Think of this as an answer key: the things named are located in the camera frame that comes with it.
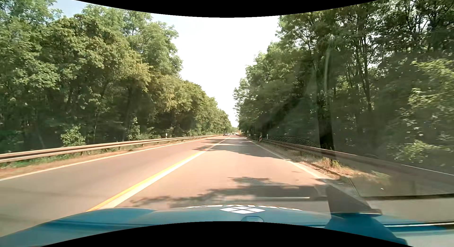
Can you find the road markings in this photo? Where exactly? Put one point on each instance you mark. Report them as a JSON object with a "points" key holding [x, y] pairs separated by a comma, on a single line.
{"points": [[149, 180]]}

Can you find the grey asphalt road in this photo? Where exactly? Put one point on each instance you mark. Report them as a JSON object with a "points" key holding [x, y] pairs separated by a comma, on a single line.
{"points": [[227, 169]]}

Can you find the car's own bonnet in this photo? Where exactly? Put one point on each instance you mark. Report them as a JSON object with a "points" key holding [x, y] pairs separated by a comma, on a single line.
{"points": [[142, 218]]}

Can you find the metal guard rail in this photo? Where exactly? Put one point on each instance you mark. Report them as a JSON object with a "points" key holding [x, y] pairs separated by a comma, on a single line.
{"points": [[88, 147], [319, 150]]}

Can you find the wood of green trees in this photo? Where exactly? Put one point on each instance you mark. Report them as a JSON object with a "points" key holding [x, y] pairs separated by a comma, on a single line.
{"points": [[88, 80], [354, 80]]}

